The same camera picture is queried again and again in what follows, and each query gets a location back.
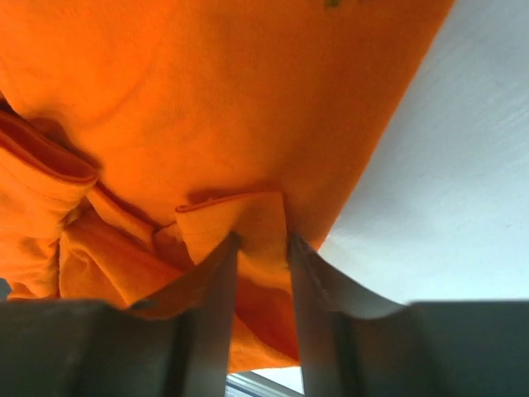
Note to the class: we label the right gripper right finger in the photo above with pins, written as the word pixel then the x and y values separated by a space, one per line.
pixel 326 304

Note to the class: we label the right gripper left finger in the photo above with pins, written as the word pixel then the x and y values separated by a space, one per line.
pixel 201 304

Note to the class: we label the orange t shirt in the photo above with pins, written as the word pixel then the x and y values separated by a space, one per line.
pixel 136 135

